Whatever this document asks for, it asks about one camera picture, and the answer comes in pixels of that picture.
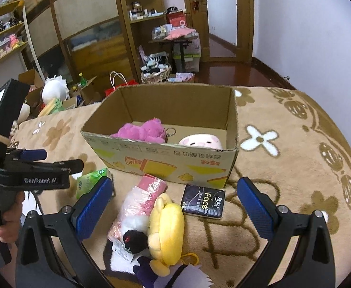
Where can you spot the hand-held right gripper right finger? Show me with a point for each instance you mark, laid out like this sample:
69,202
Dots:
255,210

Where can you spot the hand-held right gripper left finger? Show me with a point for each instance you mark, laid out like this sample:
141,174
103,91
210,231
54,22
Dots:
94,208

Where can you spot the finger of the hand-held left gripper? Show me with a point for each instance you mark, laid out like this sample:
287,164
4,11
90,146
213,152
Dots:
70,166
34,154

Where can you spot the green tissue packet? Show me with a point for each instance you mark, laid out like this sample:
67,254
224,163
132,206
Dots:
87,181

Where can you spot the white fluffy plush toy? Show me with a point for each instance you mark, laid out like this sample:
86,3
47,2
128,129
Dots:
136,222

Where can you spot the black tissue packet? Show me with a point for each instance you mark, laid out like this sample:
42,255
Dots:
202,201

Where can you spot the pink plastic-wrapped packet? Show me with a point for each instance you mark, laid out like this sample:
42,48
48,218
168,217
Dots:
151,186

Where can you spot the printed cardboard box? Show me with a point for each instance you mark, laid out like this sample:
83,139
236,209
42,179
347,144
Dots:
151,162

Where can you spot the yellow-haired plush doll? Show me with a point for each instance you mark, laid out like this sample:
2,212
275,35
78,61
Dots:
166,228

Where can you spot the person's left hand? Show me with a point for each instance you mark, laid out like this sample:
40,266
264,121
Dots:
10,219

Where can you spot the cream plush toy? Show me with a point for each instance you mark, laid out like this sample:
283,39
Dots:
24,114

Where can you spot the beige flower-print blanket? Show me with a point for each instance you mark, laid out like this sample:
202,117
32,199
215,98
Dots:
283,171

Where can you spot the small black plush toy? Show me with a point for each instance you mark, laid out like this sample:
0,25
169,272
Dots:
133,240

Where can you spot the green frog plush toy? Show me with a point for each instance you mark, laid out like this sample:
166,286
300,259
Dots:
57,105

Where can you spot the white spiky-haired plush toy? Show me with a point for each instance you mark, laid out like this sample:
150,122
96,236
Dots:
55,91

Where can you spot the open cardboard box with bottles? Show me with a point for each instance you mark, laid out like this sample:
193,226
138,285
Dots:
90,94

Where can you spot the open brown cardboard box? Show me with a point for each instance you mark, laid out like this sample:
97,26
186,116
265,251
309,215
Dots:
33,78

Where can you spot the magenta plush toy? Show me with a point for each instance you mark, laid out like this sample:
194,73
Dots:
139,130

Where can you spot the green glass bottle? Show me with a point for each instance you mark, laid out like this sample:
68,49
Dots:
83,81

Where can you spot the pink pig plush toy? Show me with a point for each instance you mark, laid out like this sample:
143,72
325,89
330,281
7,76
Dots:
199,142

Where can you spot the red paper bag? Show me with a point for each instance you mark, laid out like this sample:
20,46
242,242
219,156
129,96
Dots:
127,83

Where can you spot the display shelf of figurines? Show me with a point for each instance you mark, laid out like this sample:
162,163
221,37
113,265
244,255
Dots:
1,57

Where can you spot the wooden wardrobe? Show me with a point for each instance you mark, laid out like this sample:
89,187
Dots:
88,54

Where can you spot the wicker basket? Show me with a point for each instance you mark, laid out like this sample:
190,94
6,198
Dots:
154,78

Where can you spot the white curved pole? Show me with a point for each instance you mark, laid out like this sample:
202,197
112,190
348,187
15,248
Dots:
28,33

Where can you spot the wooden shelf unit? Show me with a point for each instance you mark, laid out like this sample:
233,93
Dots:
124,36

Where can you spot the small cardboard box pink contents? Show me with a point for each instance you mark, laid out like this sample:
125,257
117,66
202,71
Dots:
181,78

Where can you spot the clear plastic storage bin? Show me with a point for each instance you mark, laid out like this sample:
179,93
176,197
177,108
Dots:
190,61

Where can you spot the small black-legged table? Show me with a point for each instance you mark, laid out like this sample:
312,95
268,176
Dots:
181,51

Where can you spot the pink cloth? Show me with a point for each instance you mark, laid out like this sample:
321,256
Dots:
181,33

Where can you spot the red gift box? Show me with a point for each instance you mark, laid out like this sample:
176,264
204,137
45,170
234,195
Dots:
175,19

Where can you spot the wooden door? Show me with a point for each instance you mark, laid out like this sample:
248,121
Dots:
198,36

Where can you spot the wooden door frame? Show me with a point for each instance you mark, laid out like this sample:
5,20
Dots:
243,21

